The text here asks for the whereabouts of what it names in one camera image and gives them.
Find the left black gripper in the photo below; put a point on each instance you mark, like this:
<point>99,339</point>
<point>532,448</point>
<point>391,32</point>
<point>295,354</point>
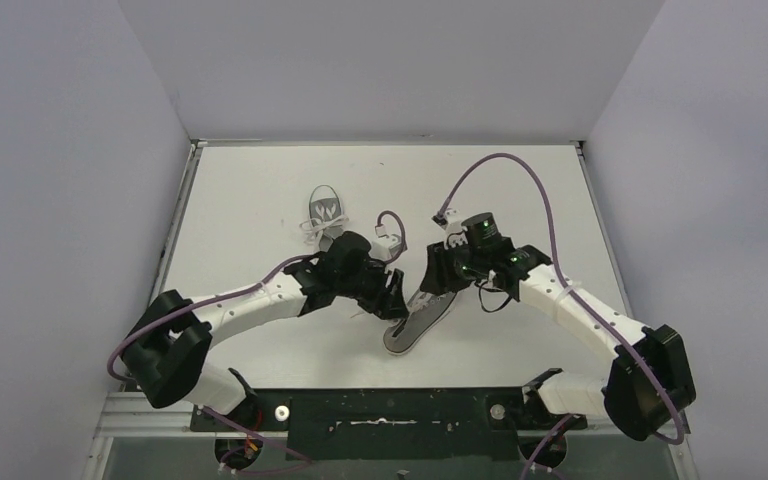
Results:
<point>388,291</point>

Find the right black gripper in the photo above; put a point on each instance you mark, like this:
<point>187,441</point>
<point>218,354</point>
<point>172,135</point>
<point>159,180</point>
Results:
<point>439,276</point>

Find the grey canvas sneaker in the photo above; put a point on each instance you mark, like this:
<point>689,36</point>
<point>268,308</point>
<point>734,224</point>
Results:
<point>425,311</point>
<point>327,218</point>

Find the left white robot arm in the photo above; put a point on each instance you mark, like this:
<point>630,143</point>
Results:
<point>166,352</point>

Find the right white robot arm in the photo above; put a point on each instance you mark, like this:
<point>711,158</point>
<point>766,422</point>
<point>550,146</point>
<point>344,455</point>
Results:
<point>646,378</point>

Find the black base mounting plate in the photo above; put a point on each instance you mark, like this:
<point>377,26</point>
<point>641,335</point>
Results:
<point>498,446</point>

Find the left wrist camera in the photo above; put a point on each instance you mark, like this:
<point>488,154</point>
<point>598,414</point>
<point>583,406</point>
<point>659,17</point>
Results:
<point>386,248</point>

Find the aluminium frame rail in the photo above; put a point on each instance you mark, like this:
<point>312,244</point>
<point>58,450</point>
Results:
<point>145,414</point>

